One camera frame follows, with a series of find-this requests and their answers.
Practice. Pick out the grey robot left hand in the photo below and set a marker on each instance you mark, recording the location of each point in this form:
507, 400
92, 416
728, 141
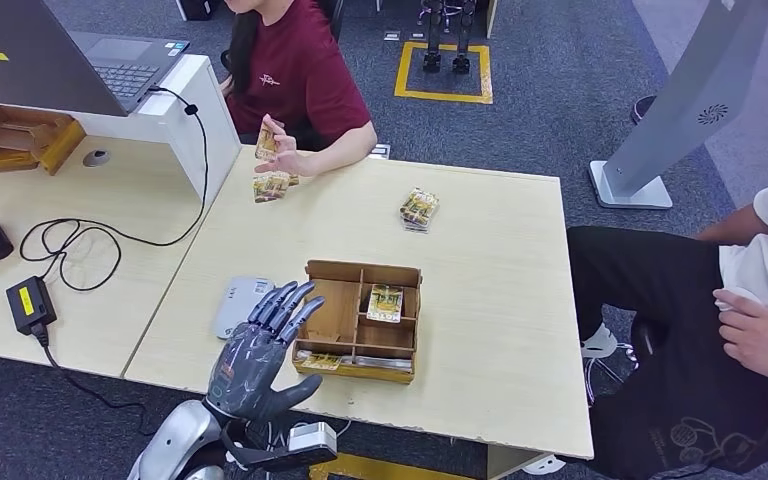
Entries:
251, 364

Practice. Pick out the person's left hand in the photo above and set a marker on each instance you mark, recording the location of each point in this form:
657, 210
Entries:
762, 338
291, 159

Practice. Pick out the yellow printed ID card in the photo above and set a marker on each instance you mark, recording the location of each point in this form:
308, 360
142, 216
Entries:
266, 142

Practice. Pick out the autumn tree print key card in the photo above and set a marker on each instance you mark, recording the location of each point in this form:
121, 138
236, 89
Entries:
384, 303

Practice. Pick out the person's left forearm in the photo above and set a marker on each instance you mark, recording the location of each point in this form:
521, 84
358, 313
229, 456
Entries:
344, 149

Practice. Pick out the person's right forearm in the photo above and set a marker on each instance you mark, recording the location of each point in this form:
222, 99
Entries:
735, 225

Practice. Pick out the yellow printed slot card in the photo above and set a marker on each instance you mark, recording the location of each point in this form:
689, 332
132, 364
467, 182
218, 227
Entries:
321, 362

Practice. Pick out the person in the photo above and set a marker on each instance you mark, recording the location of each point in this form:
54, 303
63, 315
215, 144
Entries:
656, 285
298, 73

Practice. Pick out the grey card bundle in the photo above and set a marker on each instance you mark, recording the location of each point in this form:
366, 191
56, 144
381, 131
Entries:
380, 364

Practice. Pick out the wrapped key card stack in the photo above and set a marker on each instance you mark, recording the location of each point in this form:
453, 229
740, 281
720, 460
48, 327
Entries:
419, 208

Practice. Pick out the small white floor tag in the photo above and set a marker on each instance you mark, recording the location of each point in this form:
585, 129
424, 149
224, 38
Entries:
392, 35
418, 35
382, 151

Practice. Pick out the wooden compartment box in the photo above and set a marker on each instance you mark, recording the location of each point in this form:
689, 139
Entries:
331, 311

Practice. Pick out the white desk riser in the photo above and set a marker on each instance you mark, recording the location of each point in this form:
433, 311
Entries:
178, 132

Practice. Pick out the yellow floor tape square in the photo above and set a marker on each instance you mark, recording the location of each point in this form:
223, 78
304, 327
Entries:
444, 97

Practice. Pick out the black box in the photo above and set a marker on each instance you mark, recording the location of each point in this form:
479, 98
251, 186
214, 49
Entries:
197, 8

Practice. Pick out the black humanoid robot legs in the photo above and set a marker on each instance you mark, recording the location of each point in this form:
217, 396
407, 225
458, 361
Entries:
434, 33

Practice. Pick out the grey desk grommet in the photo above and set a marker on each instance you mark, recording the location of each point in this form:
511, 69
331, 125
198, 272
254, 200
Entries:
97, 158

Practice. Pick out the black power adapter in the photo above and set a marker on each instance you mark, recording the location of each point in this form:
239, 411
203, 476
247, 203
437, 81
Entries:
31, 305

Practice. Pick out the grey kiosk stand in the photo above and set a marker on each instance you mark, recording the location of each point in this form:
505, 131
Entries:
689, 99

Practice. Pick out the black shoe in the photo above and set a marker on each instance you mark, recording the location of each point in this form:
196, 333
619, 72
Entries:
642, 109

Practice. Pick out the wooden desk tray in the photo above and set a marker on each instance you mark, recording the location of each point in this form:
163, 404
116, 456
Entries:
20, 139

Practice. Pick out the dark grey laptop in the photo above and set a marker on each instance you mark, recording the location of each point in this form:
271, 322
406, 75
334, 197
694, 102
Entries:
26, 60

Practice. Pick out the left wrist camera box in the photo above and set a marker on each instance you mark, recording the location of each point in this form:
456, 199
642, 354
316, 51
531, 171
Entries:
311, 437

